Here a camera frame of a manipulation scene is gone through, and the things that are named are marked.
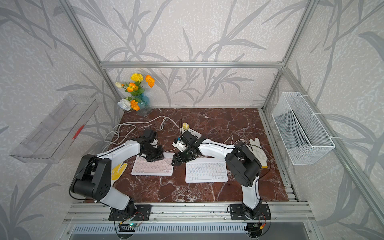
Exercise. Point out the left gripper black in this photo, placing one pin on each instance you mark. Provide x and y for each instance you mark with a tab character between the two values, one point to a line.
159	156

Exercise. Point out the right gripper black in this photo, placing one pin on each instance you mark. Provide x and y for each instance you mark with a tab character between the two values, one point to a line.
179	159

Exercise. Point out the pink wireless keyboard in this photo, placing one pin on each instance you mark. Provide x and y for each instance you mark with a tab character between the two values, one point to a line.
159	168

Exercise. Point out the white wireless keyboard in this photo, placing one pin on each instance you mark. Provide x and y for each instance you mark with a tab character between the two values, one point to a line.
206	170

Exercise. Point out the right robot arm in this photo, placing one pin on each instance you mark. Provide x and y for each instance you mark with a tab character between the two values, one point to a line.
241	161

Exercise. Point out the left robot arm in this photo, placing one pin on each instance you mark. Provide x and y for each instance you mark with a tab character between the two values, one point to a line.
93	178

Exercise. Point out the yellow charger plug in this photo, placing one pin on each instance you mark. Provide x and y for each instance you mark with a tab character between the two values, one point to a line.
185	126

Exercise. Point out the yellow work glove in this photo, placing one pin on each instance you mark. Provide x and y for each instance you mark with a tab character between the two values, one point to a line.
118	171

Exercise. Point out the flower bouquet in vase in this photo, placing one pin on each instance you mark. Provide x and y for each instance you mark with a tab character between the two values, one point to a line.
136	101

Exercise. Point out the white work glove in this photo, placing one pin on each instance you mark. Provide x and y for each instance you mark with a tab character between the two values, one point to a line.
259	153

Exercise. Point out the red pen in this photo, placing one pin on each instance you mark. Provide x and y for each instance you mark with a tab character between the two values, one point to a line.
78	132

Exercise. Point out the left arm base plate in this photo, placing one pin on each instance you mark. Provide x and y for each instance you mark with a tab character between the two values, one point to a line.
142	211

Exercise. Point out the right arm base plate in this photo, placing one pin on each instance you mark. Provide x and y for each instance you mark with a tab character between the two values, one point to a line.
237	213

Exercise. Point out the aluminium front rail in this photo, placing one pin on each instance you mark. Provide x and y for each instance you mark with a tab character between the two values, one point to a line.
191	213

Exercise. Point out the clear plastic wall shelf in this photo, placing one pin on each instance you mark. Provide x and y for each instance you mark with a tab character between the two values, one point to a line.
51	139

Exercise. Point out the white wire mesh basket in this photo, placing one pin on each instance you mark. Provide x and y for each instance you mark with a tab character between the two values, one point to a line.
303	135

